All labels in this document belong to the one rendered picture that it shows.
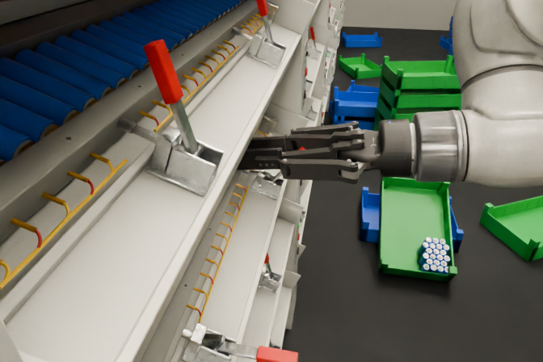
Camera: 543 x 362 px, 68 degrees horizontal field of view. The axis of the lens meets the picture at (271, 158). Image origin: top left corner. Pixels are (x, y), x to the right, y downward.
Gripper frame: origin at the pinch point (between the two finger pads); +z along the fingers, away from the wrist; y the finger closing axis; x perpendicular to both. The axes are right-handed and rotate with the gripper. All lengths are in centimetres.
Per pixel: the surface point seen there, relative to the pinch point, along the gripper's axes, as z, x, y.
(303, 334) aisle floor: 2, -61, 17
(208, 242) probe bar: 2.4, -1.9, -16.4
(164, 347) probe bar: 1.9, -2.1, -29.1
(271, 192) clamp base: -1.3, -5.9, -1.2
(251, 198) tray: 1.2, -5.4, -3.3
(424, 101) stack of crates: -38, -40, 113
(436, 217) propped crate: -35, -57, 59
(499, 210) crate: -59, -67, 75
